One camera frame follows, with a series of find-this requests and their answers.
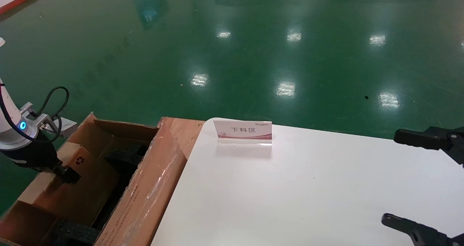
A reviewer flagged large cardboard box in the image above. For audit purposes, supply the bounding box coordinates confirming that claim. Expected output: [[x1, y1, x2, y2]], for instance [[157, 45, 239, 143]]
[[0, 112, 189, 246]]

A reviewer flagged acrylic sign with Chinese text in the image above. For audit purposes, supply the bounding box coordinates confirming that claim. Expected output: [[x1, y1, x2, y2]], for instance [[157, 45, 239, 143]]
[[213, 120, 273, 146]]

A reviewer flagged small cardboard box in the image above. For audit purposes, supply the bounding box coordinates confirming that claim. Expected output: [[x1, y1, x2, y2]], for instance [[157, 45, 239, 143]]
[[18, 142, 120, 227]]

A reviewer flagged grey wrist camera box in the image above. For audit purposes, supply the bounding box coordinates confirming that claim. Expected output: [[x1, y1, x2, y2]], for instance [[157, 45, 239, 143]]
[[54, 117, 78, 139]]

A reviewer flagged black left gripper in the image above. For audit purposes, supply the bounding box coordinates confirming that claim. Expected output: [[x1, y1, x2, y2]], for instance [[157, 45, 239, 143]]
[[0, 130, 81, 184]]

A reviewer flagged silver camera mounting bracket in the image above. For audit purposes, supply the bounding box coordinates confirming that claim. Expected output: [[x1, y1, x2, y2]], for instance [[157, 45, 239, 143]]
[[20, 102, 59, 132]]

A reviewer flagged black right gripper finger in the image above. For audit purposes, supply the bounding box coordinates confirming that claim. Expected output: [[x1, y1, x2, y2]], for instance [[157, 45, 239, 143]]
[[381, 213, 464, 246], [394, 126, 464, 165]]

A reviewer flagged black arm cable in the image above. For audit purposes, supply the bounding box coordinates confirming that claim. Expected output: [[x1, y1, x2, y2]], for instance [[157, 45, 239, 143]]
[[0, 83, 70, 143]]

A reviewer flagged black foam insert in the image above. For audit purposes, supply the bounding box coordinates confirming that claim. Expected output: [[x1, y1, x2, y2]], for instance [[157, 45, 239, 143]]
[[54, 219, 103, 246]]

